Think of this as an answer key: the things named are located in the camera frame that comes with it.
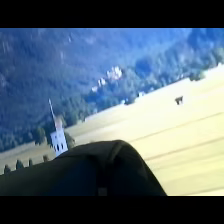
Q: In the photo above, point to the brown garment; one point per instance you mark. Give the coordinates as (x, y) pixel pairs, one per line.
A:
(83, 170)

